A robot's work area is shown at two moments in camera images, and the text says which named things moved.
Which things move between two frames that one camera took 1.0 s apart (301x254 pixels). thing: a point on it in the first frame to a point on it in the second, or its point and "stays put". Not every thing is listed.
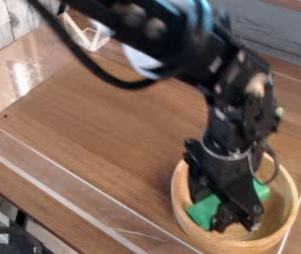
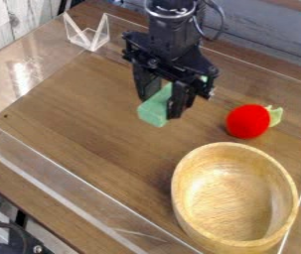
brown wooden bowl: x=237 y=239 stays put
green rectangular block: x=202 y=211 to x=153 y=109
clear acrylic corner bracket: x=90 y=38 stays put
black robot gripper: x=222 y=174 to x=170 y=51
